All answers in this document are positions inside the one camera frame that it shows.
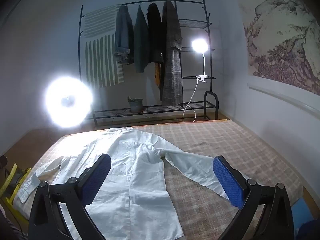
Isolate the yellow frame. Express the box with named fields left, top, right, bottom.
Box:
left=0, top=162, right=32, bottom=220

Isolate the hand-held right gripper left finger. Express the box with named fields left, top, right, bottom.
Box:
left=27, top=153, right=112, bottom=240

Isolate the black metal clothes rack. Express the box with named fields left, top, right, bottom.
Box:
left=77, top=0, right=215, bottom=127

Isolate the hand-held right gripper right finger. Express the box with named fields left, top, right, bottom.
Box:
left=212, top=155, right=294, bottom=240

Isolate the blue denim jacket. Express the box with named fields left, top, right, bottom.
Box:
left=114, top=4, right=134, bottom=64

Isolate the orange scarf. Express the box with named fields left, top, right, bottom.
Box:
left=154, top=62, right=162, bottom=89

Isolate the white clip lamp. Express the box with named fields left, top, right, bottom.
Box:
left=191, top=38, right=209, bottom=83

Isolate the person's striped clothing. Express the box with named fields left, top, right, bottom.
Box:
left=0, top=217, right=18, bottom=240

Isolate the beige plaid blanket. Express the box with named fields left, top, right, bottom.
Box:
left=12, top=119, right=304, bottom=240

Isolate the ring light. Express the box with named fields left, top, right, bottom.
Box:
left=44, top=70, right=94, bottom=130

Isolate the dark green jacket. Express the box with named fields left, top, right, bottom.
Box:
left=134, top=5, right=150, bottom=73

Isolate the black coat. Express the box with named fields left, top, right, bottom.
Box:
left=146, top=2, right=165, bottom=64

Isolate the grey plaid coat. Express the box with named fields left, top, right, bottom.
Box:
left=160, top=0, right=184, bottom=106

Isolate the black metal arch frame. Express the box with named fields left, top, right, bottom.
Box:
left=204, top=91, right=220, bottom=120

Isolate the white wall rail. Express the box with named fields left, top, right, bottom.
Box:
left=247, top=82, right=320, bottom=119

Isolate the landscape painting wall poster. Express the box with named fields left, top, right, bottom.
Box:
left=239, top=0, right=320, bottom=95

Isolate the white long-sleeved shirt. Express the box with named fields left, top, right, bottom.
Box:
left=19, top=127, right=233, bottom=240

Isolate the blue cloth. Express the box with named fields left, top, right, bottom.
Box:
left=291, top=197, right=320, bottom=240

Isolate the potted plant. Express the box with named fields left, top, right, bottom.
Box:
left=127, top=95, right=144, bottom=113

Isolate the green striped wall hanging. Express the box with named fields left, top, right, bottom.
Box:
left=82, top=5, right=125, bottom=88

